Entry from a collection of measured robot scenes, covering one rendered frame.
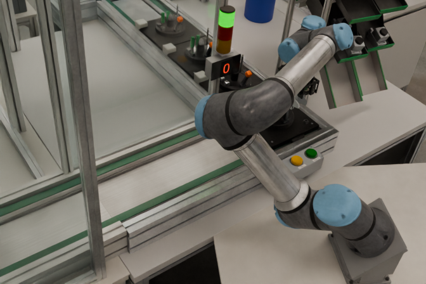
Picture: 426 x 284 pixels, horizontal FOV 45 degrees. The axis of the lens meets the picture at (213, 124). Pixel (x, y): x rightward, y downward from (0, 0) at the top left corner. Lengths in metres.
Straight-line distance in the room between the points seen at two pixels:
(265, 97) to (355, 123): 1.03
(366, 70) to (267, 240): 0.86
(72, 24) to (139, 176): 0.86
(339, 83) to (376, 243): 0.74
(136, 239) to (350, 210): 0.63
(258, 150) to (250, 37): 1.35
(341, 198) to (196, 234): 0.49
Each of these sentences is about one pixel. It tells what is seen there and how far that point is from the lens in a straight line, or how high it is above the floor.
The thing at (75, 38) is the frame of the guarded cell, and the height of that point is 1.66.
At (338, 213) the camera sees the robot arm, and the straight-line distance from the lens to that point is 1.43.
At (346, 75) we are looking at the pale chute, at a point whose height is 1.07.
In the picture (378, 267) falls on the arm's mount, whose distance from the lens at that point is 1.62.
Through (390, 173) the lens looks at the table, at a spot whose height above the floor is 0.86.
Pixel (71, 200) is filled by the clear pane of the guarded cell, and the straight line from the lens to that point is 1.29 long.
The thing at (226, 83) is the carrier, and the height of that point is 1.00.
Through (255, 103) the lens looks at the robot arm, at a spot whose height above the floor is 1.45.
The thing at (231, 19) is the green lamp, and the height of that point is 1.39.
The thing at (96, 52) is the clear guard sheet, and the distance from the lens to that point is 1.52.
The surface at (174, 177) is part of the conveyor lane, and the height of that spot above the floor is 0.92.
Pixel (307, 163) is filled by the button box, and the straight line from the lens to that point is 1.81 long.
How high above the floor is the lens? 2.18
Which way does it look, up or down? 40 degrees down
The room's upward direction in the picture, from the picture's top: 6 degrees clockwise
